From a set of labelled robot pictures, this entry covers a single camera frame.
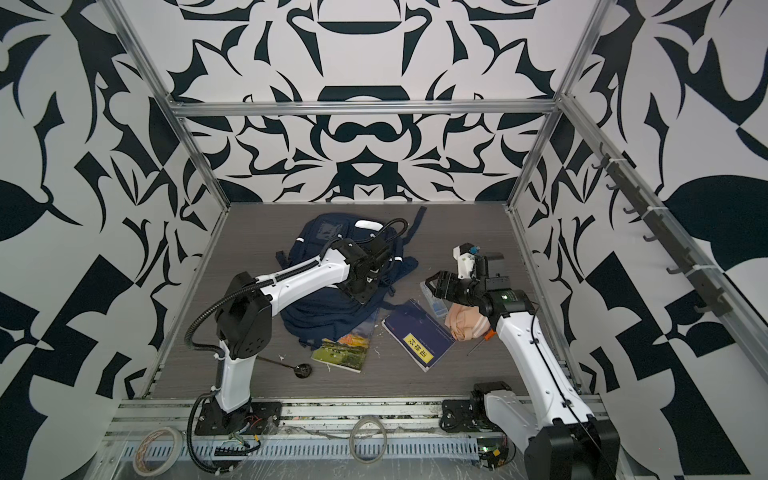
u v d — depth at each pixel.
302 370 0.80
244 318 0.50
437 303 0.93
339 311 0.83
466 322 0.88
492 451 0.71
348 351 0.83
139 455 0.69
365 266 0.65
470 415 0.74
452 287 0.69
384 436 0.70
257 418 0.73
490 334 0.87
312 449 0.65
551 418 0.40
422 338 0.86
